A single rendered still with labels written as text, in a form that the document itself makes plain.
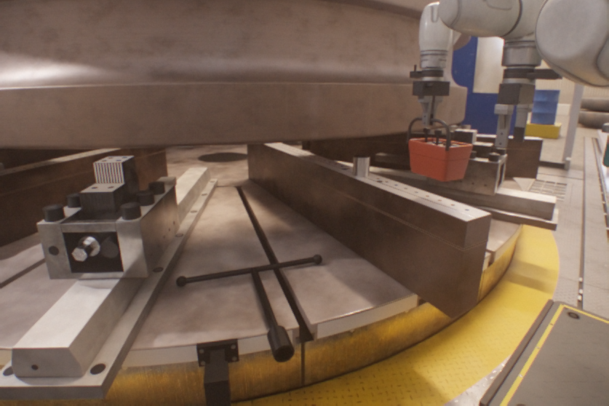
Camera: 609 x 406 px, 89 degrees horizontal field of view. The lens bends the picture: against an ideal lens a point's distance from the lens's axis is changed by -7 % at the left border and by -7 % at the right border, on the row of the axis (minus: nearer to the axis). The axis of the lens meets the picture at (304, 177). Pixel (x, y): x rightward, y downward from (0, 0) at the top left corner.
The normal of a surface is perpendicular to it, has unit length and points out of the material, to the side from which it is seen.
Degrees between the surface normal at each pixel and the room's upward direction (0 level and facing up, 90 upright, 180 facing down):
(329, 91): 90
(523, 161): 90
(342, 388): 0
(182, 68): 61
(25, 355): 90
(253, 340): 90
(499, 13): 108
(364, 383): 0
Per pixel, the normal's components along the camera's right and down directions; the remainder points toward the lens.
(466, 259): 0.47, 0.22
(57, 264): 0.10, 0.26
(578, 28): -0.95, 0.17
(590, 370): 0.00, -0.97
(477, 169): -0.63, 0.20
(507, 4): 0.34, 0.43
